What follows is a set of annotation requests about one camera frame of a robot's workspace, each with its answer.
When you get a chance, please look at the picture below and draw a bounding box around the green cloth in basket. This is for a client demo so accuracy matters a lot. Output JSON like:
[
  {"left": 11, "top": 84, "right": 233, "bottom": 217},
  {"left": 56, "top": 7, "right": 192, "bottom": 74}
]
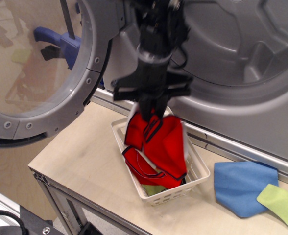
[{"left": 142, "top": 185, "right": 167, "bottom": 196}]

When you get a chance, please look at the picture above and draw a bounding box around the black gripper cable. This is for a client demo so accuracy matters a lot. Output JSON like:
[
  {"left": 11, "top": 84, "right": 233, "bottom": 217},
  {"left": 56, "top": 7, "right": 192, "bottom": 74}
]
[{"left": 170, "top": 46, "right": 188, "bottom": 69}]

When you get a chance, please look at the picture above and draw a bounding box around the round glass washer door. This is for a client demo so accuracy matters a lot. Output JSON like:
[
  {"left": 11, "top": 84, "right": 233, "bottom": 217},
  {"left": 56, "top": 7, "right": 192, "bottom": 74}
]
[{"left": 0, "top": 0, "right": 125, "bottom": 148}]

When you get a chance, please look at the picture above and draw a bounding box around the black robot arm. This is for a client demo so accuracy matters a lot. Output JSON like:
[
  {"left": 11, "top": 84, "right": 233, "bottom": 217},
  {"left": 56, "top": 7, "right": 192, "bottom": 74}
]
[{"left": 112, "top": 0, "right": 192, "bottom": 121}]

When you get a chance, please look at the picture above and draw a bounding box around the aluminium table frame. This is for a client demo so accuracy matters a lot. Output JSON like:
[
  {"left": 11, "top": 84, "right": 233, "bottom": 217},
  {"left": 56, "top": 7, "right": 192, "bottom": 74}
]
[{"left": 30, "top": 167, "right": 150, "bottom": 235}]

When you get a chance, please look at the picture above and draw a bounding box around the blue cloth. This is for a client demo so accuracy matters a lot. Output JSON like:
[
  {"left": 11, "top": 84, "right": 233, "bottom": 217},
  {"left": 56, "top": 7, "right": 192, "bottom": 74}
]
[{"left": 214, "top": 162, "right": 279, "bottom": 218}]

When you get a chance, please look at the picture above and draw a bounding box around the white plastic laundry basket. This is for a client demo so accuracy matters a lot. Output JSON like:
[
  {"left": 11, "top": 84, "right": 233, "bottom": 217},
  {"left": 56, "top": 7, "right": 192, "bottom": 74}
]
[{"left": 111, "top": 117, "right": 211, "bottom": 206}]

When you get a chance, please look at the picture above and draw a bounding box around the black base with cable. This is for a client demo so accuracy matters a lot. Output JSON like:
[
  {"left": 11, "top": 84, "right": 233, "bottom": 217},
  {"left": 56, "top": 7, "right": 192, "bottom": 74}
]
[{"left": 0, "top": 207, "right": 63, "bottom": 235}]

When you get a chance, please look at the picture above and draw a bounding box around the blue bar clamp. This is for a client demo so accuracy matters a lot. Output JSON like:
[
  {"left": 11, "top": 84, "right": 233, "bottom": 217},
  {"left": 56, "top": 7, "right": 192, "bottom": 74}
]
[{"left": 33, "top": 27, "right": 81, "bottom": 70}]

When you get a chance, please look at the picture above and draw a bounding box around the red cloth with black trim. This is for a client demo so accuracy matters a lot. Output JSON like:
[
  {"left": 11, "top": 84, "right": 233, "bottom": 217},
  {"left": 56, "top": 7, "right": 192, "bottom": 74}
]
[{"left": 122, "top": 112, "right": 187, "bottom": 189}]

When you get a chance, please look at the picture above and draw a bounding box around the grey washing machine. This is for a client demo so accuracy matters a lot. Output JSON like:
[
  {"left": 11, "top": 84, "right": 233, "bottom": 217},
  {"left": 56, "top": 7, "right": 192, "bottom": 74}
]
[{"left": 105, "top": 0, "right": 288, "bottom": 162}]

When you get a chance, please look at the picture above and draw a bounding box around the green cloth on table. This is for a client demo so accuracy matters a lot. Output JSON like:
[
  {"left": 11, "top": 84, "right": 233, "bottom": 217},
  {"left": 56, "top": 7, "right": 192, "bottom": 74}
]
[{"left": 257, "top": 184, "right": 288, "bottom": 226}]

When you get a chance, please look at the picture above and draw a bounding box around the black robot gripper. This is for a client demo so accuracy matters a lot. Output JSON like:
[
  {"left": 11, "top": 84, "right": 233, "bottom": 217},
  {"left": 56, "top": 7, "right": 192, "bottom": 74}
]
[{"left": 111, "top": 46, "right": 192, "bottom": 122}]

